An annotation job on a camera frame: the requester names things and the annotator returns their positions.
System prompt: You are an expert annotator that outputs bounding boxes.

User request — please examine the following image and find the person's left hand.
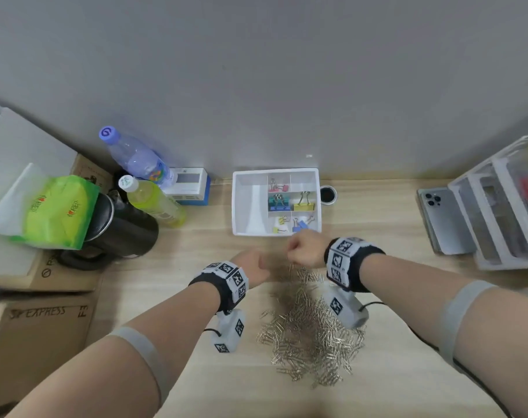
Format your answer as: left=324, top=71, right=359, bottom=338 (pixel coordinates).
left=231, top=249, right=272, bottom=289

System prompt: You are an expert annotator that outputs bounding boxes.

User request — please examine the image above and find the person's right hand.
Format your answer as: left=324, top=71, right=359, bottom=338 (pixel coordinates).
left=287, top=230, right=333, bottom=269

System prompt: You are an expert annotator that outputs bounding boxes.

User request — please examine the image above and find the large yellow binder clip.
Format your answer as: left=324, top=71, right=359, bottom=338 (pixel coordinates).
left=292, top=191, right=316, bottom=212

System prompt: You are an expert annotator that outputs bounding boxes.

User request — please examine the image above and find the white compartment tray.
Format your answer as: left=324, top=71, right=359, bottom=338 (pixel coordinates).
left=231, top=167, right=322, bottom=237

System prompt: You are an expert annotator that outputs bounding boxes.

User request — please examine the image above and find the pile of silver paper clips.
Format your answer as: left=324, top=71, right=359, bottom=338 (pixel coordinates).
left=256, top=263, right=367, bottom=388

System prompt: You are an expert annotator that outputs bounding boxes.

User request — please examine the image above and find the person's right forearm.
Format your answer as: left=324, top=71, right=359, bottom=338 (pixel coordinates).
left=359, top=255, right=528, bottom=418

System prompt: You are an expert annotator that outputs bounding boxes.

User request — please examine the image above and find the person's left forearm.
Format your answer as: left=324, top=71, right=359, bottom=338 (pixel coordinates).
left=4, top=284, right=223, bottom=418

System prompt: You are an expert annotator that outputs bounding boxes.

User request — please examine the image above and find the white and blue small box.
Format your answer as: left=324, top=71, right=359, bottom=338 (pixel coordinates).
left=168, top=167, right=212, bottom=207

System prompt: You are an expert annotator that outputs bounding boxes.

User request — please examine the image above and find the small cardboard box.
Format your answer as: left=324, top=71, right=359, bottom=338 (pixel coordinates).
left=0, top=154, right=112, bottom=293

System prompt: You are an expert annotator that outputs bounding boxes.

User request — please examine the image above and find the large printed cardboard box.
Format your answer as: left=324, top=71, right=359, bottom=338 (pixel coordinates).
left=0, top=292, right=99, bottom=418

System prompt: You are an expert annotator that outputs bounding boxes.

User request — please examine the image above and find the black left wristband with markers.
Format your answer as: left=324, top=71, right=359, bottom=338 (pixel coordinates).
left=188, top=261, right=250, bottom=313

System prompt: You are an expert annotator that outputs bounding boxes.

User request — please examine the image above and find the black wristband with markers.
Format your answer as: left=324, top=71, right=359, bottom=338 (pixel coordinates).
left=188, top=261, right=250, bottom=313
left=324, top=237, right=386, bottom=293

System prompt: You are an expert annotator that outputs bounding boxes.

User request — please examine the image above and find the black right wristband with markers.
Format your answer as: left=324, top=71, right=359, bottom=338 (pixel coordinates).
left=324, top=237, right=386, bottom=293

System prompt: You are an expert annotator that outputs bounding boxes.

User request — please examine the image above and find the yellow drink bottle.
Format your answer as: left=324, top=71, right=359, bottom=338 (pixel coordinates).
left=118, top=174, right=187, bottom=228

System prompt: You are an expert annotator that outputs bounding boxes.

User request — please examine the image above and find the black kettle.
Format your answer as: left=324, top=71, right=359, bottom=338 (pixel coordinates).
left=57, top=189, right=159, bottom=271

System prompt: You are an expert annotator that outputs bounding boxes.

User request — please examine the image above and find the grey smartphone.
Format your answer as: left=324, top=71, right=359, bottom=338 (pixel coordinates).
left=416, top=188, right=477, bottom=256

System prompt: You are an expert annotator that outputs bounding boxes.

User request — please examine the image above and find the clear purple-capped water bottle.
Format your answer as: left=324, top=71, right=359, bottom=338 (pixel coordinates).
left=99, top=125, right=177, bottom=191

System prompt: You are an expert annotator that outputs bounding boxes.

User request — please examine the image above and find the white drawer organizer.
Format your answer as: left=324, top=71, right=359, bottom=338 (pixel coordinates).
left=448, top=134, right=528, bottom=271

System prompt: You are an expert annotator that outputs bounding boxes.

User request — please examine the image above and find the green tissue pack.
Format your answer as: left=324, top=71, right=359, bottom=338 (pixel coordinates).
left=11, top=175, right=100, bottom=251

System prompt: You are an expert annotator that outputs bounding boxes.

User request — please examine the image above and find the white flat carton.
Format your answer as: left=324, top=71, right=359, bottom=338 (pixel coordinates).
left=0, top=98, right=80, bottom=277

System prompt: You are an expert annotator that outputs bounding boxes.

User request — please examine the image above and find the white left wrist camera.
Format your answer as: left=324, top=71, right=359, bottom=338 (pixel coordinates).
left=211, top=308, right=247, bottom=354

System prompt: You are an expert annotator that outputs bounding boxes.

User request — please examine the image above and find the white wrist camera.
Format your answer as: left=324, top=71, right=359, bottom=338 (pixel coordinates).
left=323, top=284, right=369, bottom=330
left=211, top=308, right=247, bottom=354

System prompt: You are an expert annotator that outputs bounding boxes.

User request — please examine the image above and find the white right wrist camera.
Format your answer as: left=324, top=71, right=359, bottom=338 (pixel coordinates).
left=323, top=284, right=369, bottom=330

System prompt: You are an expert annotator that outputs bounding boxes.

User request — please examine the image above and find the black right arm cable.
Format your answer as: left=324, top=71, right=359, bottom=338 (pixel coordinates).
left=362, top=301, right=513, bottom=418

